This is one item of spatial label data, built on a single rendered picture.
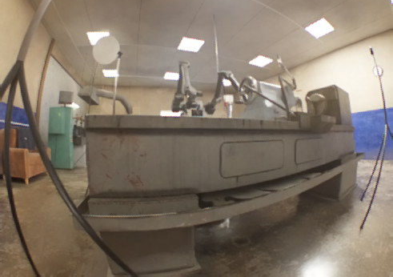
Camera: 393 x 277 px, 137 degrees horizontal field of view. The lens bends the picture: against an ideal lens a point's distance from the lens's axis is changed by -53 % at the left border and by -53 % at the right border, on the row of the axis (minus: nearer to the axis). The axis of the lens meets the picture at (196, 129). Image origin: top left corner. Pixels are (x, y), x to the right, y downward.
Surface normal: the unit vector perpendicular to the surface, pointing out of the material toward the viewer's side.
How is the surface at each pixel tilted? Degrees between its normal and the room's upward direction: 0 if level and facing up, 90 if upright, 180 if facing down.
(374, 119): 90
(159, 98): 90
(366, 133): 90
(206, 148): 90
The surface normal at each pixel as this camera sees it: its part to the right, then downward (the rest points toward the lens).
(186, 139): 0.34, -0.06
